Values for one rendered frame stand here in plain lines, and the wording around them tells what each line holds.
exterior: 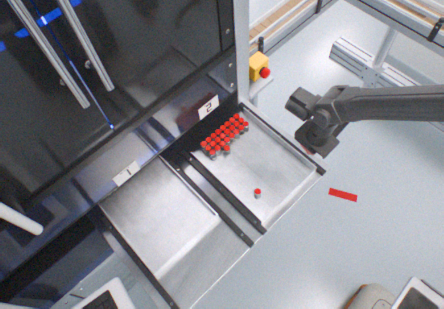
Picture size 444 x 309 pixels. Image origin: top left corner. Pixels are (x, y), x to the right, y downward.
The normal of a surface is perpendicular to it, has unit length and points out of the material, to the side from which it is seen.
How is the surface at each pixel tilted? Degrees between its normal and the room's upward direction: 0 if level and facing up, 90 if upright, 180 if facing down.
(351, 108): 78
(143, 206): 0
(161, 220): 0
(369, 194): 0
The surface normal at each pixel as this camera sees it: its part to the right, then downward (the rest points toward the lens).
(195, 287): -0.07, -0.48
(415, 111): -0.70, 0.62
